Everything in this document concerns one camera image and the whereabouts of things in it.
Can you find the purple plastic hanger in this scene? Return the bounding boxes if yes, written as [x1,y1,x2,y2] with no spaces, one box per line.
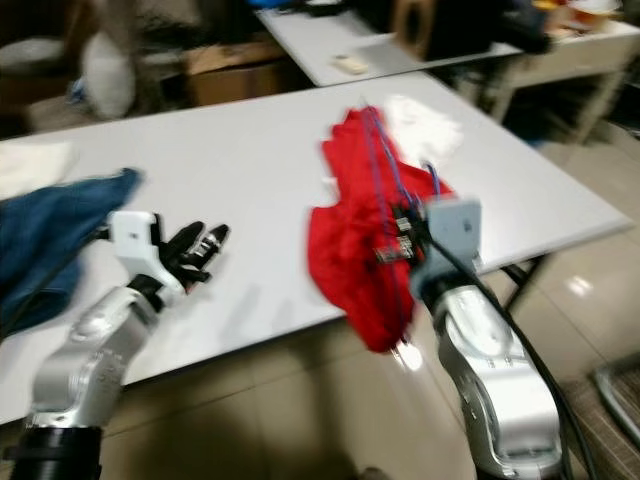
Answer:
[360,105,446,346]

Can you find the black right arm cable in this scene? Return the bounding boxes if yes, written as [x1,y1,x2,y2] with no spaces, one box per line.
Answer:
[435,238,583,480]

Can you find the brown wooden box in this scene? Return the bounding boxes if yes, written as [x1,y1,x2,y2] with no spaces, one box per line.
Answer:
[393,0,443,59]

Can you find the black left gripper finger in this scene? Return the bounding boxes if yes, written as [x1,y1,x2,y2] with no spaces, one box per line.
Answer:
[174,221,207,263]
[203,224,233,273]

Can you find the white sack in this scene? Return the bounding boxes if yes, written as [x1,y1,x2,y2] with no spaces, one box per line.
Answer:
[82,33,139,123]

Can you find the white cloth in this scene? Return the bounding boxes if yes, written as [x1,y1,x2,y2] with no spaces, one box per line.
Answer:
[382,94,464,169]
[0,140,79,201]

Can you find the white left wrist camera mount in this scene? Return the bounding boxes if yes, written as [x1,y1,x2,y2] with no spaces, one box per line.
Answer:
[108,210,183,293]

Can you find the white table black legs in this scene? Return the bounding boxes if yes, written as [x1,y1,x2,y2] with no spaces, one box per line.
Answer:
[0,70,636,426]

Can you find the large red t-shirt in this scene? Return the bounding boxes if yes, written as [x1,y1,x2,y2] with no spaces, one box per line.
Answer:
[305,104,458,354]

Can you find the small pale packet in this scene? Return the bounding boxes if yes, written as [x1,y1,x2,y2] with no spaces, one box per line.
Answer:
[334,54,373,77]

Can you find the blue denim garment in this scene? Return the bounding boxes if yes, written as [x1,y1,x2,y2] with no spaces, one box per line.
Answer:
[0,167,143,338]

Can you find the brown cardboard box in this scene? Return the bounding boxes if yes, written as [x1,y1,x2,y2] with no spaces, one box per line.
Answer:
[185,40,301,108]

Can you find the white table pale legs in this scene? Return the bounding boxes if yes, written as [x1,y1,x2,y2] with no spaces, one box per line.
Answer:
[253,5,640,146]

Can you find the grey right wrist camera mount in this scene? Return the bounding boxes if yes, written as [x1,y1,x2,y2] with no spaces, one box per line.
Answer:
[410,198,483,301]

